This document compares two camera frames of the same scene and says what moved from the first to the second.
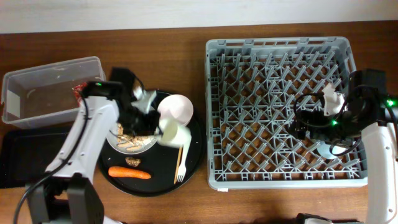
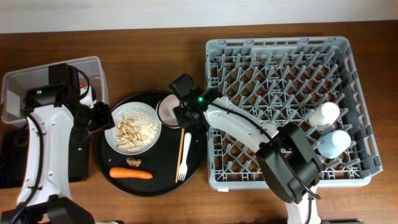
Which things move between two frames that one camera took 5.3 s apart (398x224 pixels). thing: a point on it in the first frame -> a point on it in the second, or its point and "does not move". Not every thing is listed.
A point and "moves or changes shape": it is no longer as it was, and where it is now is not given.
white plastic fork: x=182 y=167 does not move
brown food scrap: x=132 y=161 does not move
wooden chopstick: x=178 y=163 does not move
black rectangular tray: x=25 y=155 does not move
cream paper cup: x=170 y=134 moves or changes shape
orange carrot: x=121 y=172 does not move
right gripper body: x=322 y=127 -> x=181 y=113
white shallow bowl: x=176 y=106 does not move
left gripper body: x=137 y=122 -> x=94 y=119
